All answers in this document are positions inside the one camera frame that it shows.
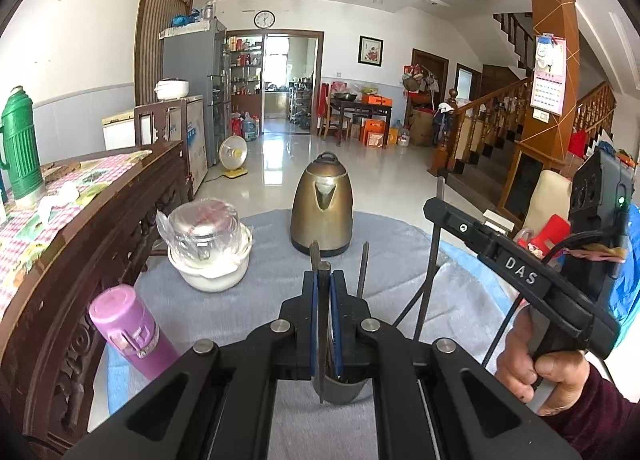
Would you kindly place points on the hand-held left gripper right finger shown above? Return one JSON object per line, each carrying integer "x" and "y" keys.
{"x": 336, "y": 325}

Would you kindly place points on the person's right hand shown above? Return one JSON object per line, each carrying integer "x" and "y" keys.
{"x": 515, "y": 360}

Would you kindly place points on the dark wooden chopstick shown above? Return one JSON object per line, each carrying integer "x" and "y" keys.
{"x": 430, "y": 280}
{"x": 410, "y": 307}

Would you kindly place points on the white ceramic bowl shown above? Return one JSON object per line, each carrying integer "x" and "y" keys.
{"x": 215, "y": 280}

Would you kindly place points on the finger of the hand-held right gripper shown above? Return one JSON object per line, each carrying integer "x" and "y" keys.
{"x": 450, "y": 220}

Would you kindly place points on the wooden chair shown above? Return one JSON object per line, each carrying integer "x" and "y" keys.
{"x": 160, "y": 107}

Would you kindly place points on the round wall clock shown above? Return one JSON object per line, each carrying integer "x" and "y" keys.
{"x": 264, "y": 19}

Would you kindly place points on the clear water jug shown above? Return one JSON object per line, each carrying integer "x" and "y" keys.
{"x": 404, "y": 137}

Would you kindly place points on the white chest freezer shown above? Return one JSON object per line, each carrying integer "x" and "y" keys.
{"x": 197, "y": 140}

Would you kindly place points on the grey refrigerator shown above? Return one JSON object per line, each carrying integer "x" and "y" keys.
{"x": 190, "y": 60}

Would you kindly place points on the crumpled white tissue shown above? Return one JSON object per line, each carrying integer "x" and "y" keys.
{"x": 60, "y": 200}

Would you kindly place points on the beige armchair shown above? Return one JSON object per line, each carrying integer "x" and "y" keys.
{"x": 550, "y": 200}

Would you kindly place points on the green thermos jug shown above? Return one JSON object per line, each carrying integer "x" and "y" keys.
{"x": 22, "y": 150}

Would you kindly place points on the brass electric kettle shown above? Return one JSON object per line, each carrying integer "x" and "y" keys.
{"x": 320, "y": 210}

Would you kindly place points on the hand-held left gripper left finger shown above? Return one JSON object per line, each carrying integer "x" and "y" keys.
{"x": 315, "y": 325}

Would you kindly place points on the pink wall calendar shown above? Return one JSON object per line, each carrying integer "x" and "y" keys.
{"x": 547, "y": 85}

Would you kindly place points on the blue plastic sheet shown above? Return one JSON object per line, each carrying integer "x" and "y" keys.
{"x": 631, "y": 280}

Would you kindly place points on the glass display cabinet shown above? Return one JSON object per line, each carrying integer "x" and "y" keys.
{"x": 245, "y": 65}

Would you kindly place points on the carved wooden sideboard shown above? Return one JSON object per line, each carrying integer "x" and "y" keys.
{"x": 100, "y": 240}

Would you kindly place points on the orange gift box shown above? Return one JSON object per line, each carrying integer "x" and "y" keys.
{"x": 374, "y": 132}

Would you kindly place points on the brown slatted door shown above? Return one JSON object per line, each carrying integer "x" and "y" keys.
{"x": 160, "y": 25}

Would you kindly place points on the blue water jug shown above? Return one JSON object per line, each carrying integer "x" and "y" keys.
{"x": 250, "y": 129}

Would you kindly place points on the dark wooden side table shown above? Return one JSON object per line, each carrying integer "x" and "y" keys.
{"x": 360, "y": 110}

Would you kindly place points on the wooden stair railing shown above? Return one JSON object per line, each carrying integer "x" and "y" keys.
{"x": 480, "y": 115}

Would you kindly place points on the checkered floral sideboard cloth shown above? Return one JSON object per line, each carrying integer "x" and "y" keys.
{"x": 75, "y": 190}

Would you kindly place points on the dark metal utensil holder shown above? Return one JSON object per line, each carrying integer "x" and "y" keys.
{"x": 350, "y": 390}

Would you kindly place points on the orange wooden pillar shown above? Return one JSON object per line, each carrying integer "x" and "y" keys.
{"x": 550, "y": 5}

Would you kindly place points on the purple thermos bottle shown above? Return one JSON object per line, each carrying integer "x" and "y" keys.
{"x": 130, "y": 325}

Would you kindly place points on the white rice cooker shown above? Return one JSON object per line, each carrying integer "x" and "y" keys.
{"x": 172, "y": 89}

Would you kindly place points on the blue table cover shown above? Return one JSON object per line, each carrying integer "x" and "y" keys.
{"x": 470, "y": 275}

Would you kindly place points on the framed wall picture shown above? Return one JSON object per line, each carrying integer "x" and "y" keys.
{"x": 370, "y": 50}

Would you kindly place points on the person's right forearm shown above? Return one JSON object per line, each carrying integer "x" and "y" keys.
{"x": 600, "y": 420}

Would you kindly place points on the white step stool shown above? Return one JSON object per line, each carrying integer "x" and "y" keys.
{"x": 497, "y": 222}

